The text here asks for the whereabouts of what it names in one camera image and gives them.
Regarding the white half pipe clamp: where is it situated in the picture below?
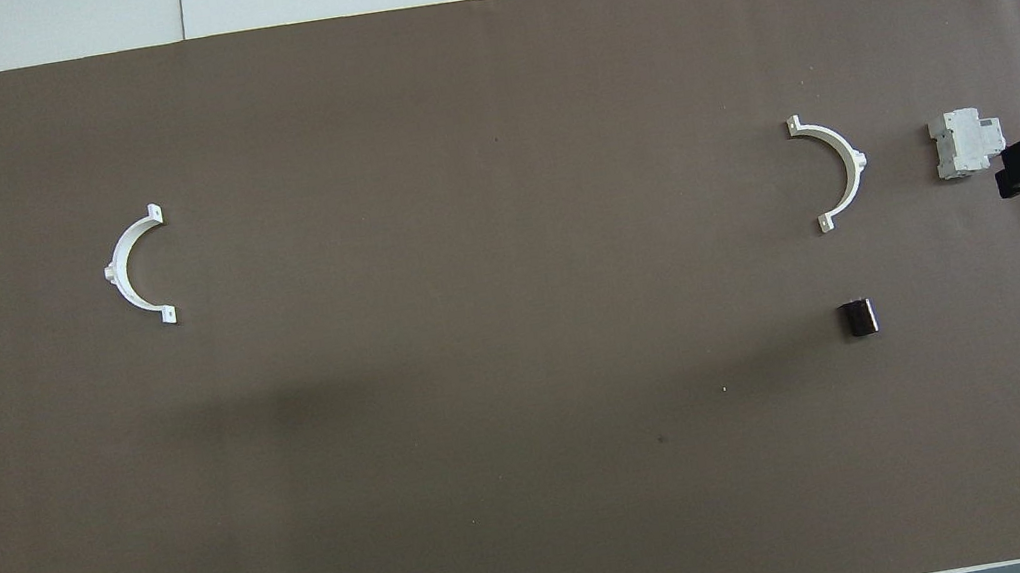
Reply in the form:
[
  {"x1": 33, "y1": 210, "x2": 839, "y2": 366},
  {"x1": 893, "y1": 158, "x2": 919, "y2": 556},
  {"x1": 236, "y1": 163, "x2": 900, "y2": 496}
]
[
  {"x1": 95, "y1": 202, "x2": 180, "y2": 336},
  {"x1": 784, "y1": 105, "x2": 878, "y2": 239}
]

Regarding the white circuit breaker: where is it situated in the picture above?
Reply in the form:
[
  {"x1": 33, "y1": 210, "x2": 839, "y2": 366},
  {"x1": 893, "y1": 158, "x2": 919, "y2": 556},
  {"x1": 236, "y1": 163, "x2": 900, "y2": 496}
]
[{"x1": 925, "y1": 103, "x2": 1011, "y2": 184}]

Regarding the dark brown small block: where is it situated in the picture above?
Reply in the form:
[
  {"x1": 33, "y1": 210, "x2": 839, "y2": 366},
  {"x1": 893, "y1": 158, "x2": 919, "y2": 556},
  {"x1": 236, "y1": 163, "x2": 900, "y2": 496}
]
[{"x1": 836, "y1": 297, "x2": 882, "y2": 341}]

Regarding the brown paper table mat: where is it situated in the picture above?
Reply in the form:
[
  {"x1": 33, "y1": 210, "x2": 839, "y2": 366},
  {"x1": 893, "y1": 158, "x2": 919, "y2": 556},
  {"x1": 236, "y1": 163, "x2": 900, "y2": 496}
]
[{"x1": 0, "y1": 0, "x2": 1020, "y2": 573}]

